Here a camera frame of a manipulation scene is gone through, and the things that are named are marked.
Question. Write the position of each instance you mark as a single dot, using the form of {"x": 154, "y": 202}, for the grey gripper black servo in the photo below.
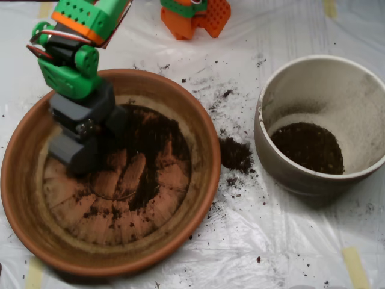
{"x": 79, "y": 115}

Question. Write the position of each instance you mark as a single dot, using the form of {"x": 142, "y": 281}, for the orange and green robot base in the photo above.
{"x": 180, "y": 24}

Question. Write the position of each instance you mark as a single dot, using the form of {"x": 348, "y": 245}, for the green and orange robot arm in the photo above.
{"x": 75, "y": 75}

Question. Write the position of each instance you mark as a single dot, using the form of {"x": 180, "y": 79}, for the terracotta clay saucer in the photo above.
{"x": 27, "y": 192}

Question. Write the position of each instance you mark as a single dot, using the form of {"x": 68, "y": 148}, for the small dark soil clump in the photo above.
{"x": 232, "y": 181}
{"x": 227, "y": 93}

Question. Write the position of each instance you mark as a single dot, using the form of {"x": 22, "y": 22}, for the spilled dark soil pile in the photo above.
{"x": 236, "y": 155}

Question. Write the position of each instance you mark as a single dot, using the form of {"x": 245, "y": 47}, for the white ceramic pot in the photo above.
{"x": 300, "y": 186}

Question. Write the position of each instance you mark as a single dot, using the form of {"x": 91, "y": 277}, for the beige masking tape strip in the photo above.
{"x": 356, "y": 268}
{"x": 330, "y": 8}
{"x": 44, "y": 10}
{"x": 34, "y": 275}

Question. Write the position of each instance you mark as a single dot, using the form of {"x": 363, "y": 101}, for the clear plastic sheet cover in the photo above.
{"x": 270, "y": 241}

